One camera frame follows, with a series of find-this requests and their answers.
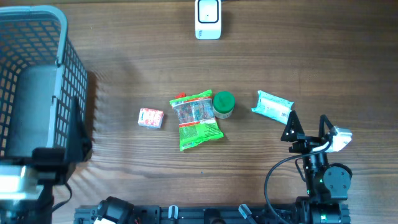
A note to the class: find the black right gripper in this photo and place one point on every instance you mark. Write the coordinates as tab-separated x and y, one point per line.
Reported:
306	142

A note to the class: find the teal tissue pack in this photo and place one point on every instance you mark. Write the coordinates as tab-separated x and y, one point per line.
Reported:
273	107

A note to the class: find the green lid jar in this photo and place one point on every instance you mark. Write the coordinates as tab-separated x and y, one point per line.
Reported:
223	104

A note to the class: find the green candy bag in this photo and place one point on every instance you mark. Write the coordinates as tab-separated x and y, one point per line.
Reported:
197	121

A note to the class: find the red Kleenex tissue pack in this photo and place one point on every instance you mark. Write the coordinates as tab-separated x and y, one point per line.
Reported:
150	118

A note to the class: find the red coffee stick sachet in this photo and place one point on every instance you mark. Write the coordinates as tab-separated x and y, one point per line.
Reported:
181	95

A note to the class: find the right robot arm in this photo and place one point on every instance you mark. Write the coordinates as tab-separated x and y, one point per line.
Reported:
327	184

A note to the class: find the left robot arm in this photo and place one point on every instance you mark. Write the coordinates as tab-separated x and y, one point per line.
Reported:
27	182

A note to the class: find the white barcode scanner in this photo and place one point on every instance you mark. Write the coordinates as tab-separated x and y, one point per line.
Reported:
208	19

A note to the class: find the grey plastic basket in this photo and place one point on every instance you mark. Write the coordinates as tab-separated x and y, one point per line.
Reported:
41	77

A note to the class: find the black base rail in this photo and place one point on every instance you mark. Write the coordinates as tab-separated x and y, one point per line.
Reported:
217	214

